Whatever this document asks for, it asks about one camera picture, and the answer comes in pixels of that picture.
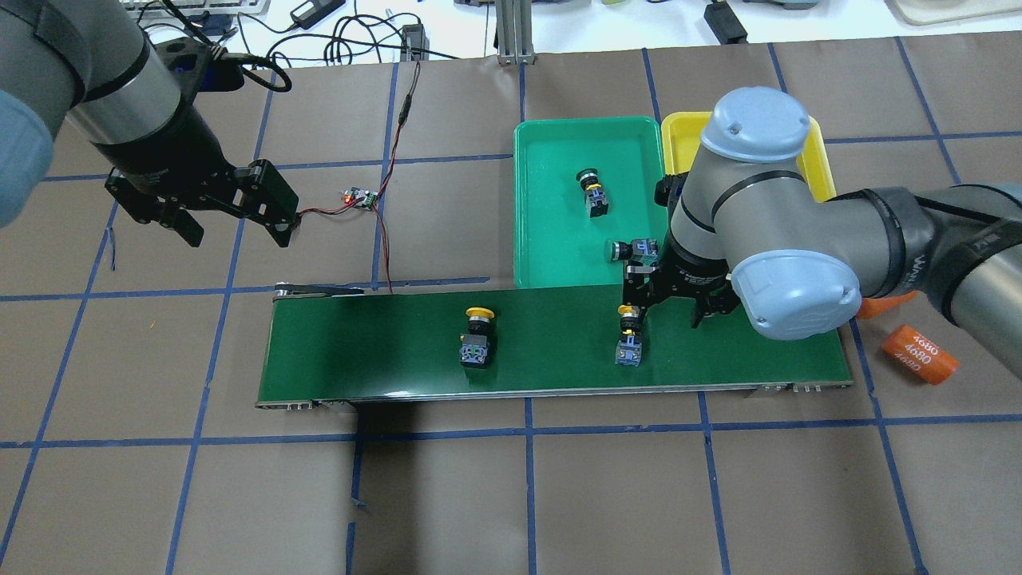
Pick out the yellow push button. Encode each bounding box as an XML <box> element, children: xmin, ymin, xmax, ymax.
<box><xmin>616</xmin><ymin>330</ymin><xmax>644</xmax><ymax>367</ymax></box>
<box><xmin>459</xmin><ymin>307</ymin><xmax>496</xmax><ymax>369</ymax></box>

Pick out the red black power cable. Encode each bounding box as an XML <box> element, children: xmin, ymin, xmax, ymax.
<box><xmin>295</xmin><ymin>60</ymin><xmax>424</xmax><ymax>295</ymax></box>

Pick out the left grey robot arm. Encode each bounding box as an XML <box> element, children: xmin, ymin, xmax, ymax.
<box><xmin>1</xmin><ymin>1</ymin><xmax>299</xmax><ymax>248</ymax></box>

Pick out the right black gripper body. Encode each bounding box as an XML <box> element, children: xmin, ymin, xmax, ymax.
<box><xmin>623</xmin><ymin>240</ymin><xmax>740</xmax><ymax>315</ymax></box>

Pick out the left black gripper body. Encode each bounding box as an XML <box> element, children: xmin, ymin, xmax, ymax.
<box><xmin>105</xmin><ymin>112</ymin><xmax>297</xmax><ymax>229</ymax></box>

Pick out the small green circuit board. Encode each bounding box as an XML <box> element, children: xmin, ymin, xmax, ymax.
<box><xmin>342</xmin><ymin>187</ymin><xmax>379</xmax><ymax>212</ymax></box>

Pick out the plain orange cylinder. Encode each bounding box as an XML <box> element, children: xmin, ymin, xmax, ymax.
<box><xmin>854</xmin><ymin>291</ymin><xmax>920</xmax><ymax>319</ymax></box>

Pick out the orange cylinder printed 4680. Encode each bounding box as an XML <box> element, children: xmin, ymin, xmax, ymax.
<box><xmin>881</xmin><ymin>324</ymin><xmax>961</xmax><ymax>386</ymax></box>

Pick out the aluminium frame post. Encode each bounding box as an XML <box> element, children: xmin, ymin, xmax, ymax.
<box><xmin>495</xmin><ymin>0</ymin><xmax>537</xmax><ymax>66</ymax></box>

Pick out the green conveyor belt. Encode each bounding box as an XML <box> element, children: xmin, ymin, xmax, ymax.
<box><xmin>256</xmin><ymin>285</ymin><xmax>853</xmax><ymax>409</ymax></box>

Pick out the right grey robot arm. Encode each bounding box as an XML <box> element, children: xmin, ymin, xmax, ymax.
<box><xmin>623</xmin><ymin>86</ymin><xmax>1020</xmax><ymax>341</ymax></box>

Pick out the green plastic tray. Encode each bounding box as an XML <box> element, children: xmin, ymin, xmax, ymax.
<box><xmin>513</xmin><ymin>117</ymin><xmax>667</xmax><ymax>288</ymax></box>

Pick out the yellow plastic tray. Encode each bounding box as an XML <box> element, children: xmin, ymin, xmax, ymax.
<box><xmin>660</xmin><ymin>110</ymin><xmax>838</xmax><ymax>201</ymax></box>

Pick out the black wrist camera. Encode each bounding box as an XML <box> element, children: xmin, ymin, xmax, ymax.
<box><xmin>156</xmin><ymin>37</ymin><xmax>244</xmax><ymax>103</ymax></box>

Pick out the green push button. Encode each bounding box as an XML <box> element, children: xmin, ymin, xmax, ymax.
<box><xmin>605</xmin><ymin>239</ymin><xmax>660</xmax><ymax>267</ymax></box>
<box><xmin>576</xmin><ymin>167</ymin><xmax>609</xmax><ymax>218</ymax></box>

